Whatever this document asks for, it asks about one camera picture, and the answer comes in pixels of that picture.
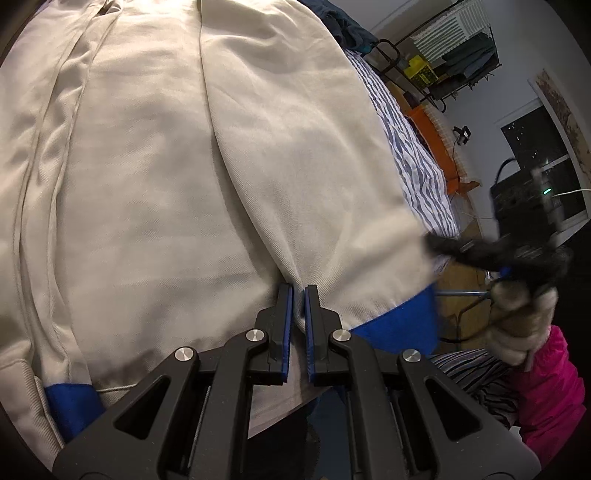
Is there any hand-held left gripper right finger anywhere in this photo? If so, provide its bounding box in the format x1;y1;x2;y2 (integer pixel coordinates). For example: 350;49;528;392
304;284;541;480

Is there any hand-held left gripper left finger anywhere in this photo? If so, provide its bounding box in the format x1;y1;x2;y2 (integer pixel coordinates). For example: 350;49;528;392
53;282;296;480

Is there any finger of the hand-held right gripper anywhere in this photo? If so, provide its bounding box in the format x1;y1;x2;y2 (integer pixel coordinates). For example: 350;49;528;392
425;234;509;274

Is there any cream and blue jacket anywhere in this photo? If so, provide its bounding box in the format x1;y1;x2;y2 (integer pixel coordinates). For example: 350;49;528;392
0;0;441;444

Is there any black metal clothes rack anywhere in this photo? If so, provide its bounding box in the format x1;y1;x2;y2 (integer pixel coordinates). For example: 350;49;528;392
369;0;504;114

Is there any person's right hand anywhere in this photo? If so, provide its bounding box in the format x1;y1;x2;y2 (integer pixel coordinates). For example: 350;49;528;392
485;277;559;370

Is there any dark window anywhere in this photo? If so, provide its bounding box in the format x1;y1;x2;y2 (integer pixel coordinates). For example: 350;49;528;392
494;104;591;222

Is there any striped quilted bedspread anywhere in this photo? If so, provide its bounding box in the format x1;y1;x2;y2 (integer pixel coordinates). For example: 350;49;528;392
346;48;462;273

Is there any beige patterned curtain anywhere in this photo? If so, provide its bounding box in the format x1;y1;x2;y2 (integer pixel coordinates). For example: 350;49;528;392
529;68;591;162

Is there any black white striped cloth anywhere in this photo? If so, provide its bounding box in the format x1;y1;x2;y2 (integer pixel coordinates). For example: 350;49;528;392
429;348;525;428

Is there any dark green hanging jacket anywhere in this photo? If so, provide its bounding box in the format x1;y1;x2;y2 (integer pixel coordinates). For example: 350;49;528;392
441;32;497;81

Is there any yellow box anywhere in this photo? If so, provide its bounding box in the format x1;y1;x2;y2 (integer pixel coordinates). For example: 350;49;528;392
404;54;439;86

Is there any green striped hanging towel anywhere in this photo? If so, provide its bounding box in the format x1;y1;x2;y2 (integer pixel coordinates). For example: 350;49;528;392
410;0;490;61

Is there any dark teal garment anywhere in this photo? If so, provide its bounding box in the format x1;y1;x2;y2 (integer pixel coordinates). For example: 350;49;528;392
300;0;377;56

